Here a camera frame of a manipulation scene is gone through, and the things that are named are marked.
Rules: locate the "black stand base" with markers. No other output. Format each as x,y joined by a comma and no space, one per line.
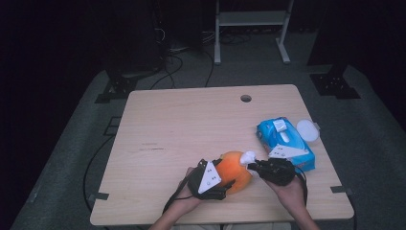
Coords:
119,84
333,84

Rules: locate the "white metal stand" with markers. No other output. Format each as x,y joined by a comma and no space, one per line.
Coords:
252,17

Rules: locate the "blue wet wipes pack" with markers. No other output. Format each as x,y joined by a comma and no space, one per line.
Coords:
268,134

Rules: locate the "person's right hand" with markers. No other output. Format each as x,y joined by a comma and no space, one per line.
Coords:
292,195

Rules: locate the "person's left hand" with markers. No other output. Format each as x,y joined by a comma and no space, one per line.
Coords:
188,201

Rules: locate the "orange plush toy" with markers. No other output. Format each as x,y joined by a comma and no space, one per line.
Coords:
236,172

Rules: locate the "white round plastic lid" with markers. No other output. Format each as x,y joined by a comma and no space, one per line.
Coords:
308,130

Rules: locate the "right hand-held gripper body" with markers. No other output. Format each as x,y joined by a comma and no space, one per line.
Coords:
277,171

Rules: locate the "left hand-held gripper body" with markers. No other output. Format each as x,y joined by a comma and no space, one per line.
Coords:
209,179

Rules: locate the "grey table bracket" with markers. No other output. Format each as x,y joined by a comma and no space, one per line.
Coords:
98,196
341,189

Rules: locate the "white wet wipe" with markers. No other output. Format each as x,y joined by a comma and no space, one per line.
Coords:
247,157
284,136

